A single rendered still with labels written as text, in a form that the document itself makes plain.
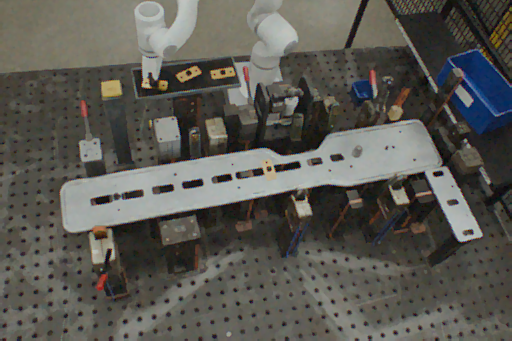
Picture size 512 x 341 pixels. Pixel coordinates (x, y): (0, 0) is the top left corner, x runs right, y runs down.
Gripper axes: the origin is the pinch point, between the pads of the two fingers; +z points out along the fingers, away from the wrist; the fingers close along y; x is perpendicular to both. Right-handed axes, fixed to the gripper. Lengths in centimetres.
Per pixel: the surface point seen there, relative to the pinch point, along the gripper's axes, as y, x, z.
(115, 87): 3.6, -12.9, 2.5
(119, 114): 6.8, -12.0, 13.7
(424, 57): -45, 106, 16
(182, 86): -0.8, 9.4, 2.6
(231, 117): 3.8, 27.6, 10.6
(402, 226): 22, 101, 44
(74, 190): 36.3, -20.8, 18.4
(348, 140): 1, 72, 19
